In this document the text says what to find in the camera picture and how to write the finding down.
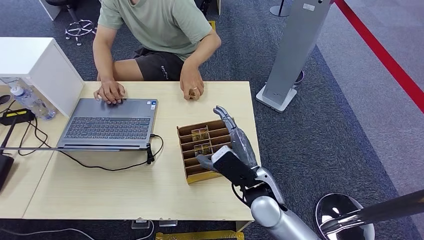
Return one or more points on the person's left hand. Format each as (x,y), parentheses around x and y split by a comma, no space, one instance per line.
(191,81)

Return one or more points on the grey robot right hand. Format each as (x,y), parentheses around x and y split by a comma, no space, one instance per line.
(242,142)

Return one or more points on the person's right hand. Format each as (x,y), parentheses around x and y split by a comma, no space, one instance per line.
(111,92)

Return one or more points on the gold card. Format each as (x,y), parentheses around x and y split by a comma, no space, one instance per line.
(200,134)
(191,96)
(202,149)

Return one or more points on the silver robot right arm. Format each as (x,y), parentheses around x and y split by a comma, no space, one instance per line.
(268,212)

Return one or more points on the person's right forearm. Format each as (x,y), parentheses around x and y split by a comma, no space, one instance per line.
(103,63)

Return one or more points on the person's left forearm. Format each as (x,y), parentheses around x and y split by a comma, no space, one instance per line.
(202,53)

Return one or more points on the cardboard card holder box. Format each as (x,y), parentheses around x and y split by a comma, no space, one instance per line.
(198,177)

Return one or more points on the person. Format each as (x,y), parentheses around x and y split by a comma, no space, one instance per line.
(159,30)

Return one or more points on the grey laptop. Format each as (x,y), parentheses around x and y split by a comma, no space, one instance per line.
(109,127)

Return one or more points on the yellow floor tape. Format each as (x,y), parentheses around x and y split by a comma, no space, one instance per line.
(212,24)

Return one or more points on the office chair with chrome base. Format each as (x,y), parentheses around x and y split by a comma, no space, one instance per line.
(79,28)

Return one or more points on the clear plastic water bottle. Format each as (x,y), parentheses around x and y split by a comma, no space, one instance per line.
(31,101)

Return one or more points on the white cabinet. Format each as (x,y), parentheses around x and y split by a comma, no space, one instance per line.
(33,59)

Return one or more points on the dark round stanchion base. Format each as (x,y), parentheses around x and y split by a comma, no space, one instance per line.
(300,78)

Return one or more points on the black adapter with yellow label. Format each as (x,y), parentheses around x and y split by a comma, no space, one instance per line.
(18,117)

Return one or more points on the yellow floor strip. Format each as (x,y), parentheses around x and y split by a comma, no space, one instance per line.
(198,236)

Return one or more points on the white furniture block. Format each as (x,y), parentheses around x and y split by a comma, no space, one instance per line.
(49,8)

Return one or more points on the grey kiosk stand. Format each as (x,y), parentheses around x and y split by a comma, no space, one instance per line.
(291,49)

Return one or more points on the black round object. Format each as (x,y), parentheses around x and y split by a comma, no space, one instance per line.
(4,98)

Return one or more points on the clear desk clamp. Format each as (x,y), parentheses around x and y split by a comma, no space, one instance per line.
(168,223)
(140,224)

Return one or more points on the grey stanchion base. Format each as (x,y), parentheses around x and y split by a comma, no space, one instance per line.
(281,10)

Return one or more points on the red barrier belt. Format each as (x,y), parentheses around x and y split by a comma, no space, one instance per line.
(381,53)

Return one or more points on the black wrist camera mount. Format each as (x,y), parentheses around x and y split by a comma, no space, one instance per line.
(233,167)

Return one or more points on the black chair frame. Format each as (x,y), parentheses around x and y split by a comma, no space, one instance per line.
(203,6)

